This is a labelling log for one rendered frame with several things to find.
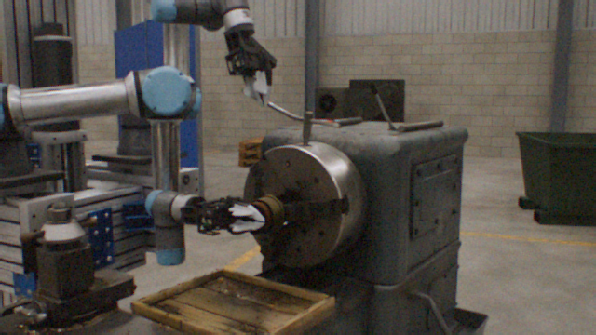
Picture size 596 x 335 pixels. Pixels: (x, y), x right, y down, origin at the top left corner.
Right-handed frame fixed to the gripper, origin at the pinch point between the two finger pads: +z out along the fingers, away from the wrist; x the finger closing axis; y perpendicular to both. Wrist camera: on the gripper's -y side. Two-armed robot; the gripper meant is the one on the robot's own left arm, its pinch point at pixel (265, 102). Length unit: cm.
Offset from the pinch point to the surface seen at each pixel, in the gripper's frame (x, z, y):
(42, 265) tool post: -7, 27, 65
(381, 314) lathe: 9, 62, -12
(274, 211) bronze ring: 5.7, 28.6, 15.0
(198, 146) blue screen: -364, -69, -327
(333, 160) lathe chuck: 14.8, 20.2, -1.3
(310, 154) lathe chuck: 12.2, 17.6, 4.0
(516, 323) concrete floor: -27, 129, -211
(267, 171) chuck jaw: 0.0, 18.3, 6.6
